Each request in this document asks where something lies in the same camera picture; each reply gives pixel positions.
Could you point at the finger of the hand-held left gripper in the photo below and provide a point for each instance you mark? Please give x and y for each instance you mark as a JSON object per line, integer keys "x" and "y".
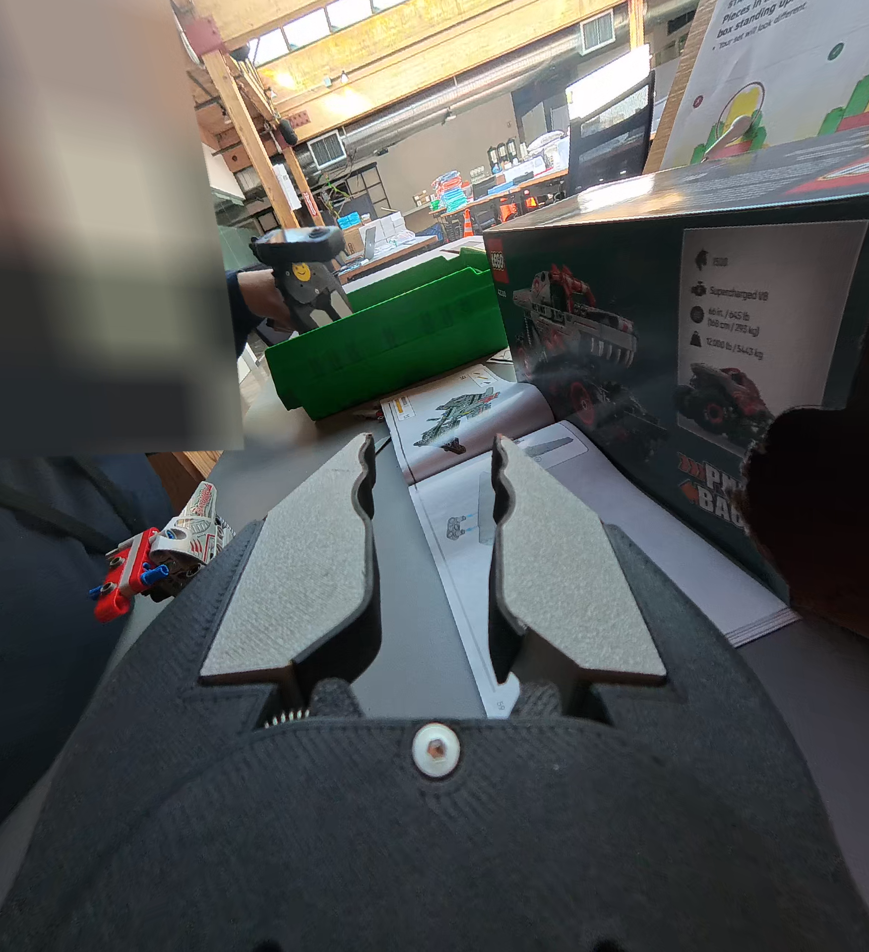
{"x": 339, "y": 303}
{"x": 323, "y": 318}

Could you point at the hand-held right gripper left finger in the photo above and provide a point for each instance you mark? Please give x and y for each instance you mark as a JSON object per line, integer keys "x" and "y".
{"x": 300, "y": 580}

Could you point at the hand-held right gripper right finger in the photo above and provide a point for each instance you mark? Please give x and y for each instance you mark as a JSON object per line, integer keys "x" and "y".
{"x": 576, "y": 580}

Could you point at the green plastic bin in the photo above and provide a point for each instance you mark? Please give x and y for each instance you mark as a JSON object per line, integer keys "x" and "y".
{"x": 405, "y": 349}
{"x": 419, "y": 279}

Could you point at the person's left forearm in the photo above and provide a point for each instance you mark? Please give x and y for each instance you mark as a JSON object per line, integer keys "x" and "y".
{"x": 245, "y": 312}

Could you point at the lego instruction booklet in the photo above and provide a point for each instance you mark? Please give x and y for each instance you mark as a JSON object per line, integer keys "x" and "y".
{"x": 628, "y": 520}

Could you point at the partly built lego truck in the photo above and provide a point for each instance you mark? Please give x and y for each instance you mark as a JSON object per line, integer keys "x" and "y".
{"x": 181, "y": 535}

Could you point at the black lego set box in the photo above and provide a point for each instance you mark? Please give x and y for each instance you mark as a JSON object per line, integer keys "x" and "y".
{"x": 591, "y": 260}

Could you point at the person's left hand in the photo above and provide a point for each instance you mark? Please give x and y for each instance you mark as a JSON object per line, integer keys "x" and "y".
{"x": 272, "y": 301}

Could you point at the stack of blue boxes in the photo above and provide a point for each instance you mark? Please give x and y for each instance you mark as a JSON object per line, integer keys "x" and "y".
{"x": 350, "y": 220}

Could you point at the silver laptop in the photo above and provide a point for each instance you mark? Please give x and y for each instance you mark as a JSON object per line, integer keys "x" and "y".
{"x": 370, "y": 241}

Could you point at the wooden table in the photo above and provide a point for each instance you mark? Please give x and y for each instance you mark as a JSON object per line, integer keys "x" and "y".
{"x": 405, "y": 250}

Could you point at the stack of white boxes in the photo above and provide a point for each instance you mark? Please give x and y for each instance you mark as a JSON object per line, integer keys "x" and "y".
{"x": 390, "y": 227}

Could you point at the stack of coloured boxes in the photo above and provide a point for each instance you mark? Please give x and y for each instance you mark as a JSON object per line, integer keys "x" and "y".
{"x": 451, "y": 192}

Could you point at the white paper sheet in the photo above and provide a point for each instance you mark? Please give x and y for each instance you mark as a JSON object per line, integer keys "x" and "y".
{"x": 498, "y": 358}

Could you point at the person's dark blue clothing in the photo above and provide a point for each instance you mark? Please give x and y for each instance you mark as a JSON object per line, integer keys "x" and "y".
{"x": 33, "y": 632}

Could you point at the black mesh office chair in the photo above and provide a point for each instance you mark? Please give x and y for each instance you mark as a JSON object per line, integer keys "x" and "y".
{"x": 609, "y": 145}

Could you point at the instruction poster board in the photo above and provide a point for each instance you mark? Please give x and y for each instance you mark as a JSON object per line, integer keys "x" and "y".
{"x": 777, "y": 74}

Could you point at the wooden post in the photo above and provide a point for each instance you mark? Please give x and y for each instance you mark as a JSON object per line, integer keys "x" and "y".
{"x": 248, "y": 141}

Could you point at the silver ventilation duct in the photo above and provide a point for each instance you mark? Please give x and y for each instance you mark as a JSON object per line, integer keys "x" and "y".
{"x": 464, "y": 123}

